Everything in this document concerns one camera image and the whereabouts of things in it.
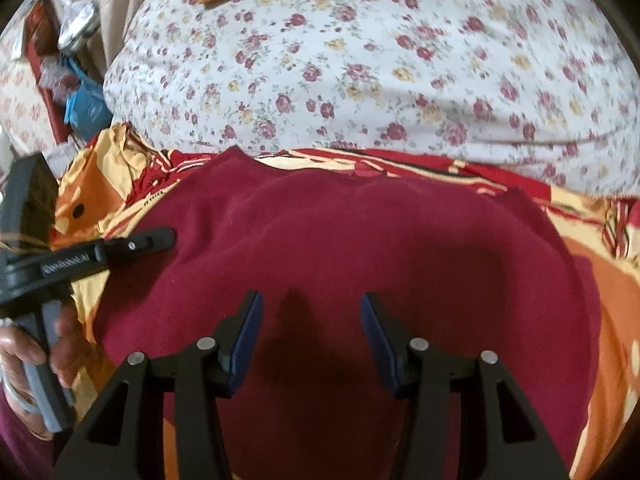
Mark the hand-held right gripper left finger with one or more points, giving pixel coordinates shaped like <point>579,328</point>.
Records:
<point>245,340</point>

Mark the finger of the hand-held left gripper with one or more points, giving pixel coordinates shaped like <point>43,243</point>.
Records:
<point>145,242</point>

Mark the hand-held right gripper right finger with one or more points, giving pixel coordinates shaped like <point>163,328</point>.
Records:
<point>380,345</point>

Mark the maroon sweater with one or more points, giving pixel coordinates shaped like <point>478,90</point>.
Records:
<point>350,230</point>

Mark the person's left forearm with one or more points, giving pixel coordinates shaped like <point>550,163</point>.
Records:
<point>20,455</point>

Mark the person's left hand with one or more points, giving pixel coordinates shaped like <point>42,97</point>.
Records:
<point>67,345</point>

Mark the blue plastic bag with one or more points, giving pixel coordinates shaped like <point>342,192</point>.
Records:
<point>87,102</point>

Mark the red cloth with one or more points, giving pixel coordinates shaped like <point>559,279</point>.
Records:
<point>50,110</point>

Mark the clear plastic bag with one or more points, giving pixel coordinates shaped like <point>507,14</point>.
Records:
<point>55,77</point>

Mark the silver foil bag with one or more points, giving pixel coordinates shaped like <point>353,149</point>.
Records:
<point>77,25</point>

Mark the printed fleece blanket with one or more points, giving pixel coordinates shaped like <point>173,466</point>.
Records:
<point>615,310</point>

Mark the floral quilt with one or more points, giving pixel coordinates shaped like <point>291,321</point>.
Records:
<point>375,60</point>

